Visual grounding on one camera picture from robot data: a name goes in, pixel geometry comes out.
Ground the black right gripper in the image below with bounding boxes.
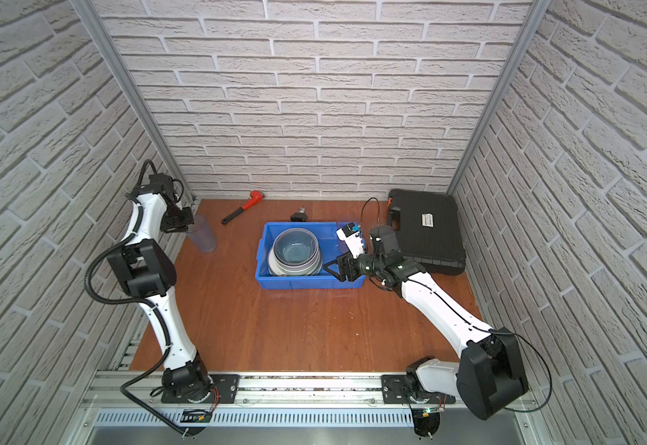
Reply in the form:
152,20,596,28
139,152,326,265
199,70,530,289
325,249,387,284

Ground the frosted tall plastic tumbler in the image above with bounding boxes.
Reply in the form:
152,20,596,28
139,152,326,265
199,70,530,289
186,214,217,253

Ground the clear glass cup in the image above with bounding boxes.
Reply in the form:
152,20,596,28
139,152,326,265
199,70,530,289
336,222,365,259

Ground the dark blue ceramic bowl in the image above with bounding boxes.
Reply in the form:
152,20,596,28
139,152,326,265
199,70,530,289
273,227,320,267

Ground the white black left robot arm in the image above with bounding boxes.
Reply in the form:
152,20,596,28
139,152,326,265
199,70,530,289
106,192,211,402

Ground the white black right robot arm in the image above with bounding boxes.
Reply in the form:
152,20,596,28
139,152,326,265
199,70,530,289
323,252,529,420

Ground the blue plastic bin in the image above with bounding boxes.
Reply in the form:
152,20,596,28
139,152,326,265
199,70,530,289
255,222,364,290

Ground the black plastic tool case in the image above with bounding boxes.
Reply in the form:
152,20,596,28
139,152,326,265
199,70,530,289
388,188,466,276

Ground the red black hand tool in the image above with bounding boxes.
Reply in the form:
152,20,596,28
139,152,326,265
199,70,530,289
221,190,264,225

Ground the small grey black device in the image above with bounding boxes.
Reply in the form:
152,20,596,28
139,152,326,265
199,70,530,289
290,208,309,223

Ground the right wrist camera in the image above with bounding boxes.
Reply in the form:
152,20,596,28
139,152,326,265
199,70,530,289
336,221,403,257

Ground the black corrugated cable conduit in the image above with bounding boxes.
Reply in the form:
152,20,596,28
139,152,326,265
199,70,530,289
83,159,191,438

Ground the right robot arm base plate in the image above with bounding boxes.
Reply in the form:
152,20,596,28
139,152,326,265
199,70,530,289
381,374,456,406

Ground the left robot arm base plate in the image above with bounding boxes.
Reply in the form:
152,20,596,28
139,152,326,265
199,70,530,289
160,374,240,405

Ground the aluminium mounting rail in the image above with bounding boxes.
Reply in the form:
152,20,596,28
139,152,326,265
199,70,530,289
86,371,536,413

